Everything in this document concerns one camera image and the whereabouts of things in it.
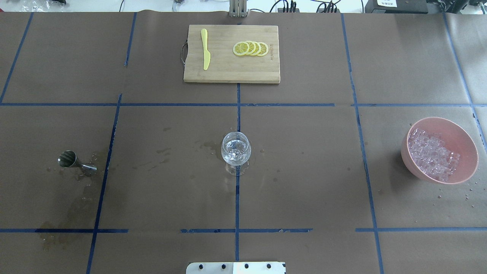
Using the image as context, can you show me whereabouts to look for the steel cocktail jigger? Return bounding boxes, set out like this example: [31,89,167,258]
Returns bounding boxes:
[57,150,97,176]

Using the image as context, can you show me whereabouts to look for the clear wine glass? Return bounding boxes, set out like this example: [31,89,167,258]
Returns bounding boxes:
[221,131,251,176]

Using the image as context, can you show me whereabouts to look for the clear ice cubes pile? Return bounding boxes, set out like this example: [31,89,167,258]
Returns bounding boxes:
[407,128,461,183]

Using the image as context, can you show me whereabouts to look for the bamboo cutting board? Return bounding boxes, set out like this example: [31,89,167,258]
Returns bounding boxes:
[184,24,281,84]

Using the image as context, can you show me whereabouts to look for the yellow plastic knife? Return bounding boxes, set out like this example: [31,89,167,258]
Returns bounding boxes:
[201,28,212,70]

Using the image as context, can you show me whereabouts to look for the black power box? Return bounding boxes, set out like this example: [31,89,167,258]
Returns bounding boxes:
[364,0,428,14]

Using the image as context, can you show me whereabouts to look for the pink bowl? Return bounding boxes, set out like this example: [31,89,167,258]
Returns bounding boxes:
[401,117,479,185]

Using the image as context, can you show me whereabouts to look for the clear plastic bag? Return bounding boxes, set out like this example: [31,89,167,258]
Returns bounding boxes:
[17,0,69,12]

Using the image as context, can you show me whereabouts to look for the aluminium frame post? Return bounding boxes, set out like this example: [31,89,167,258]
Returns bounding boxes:
[229,0,248,18]

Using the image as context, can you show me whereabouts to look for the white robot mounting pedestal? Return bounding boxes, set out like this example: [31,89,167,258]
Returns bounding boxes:
[186,261,286,274]

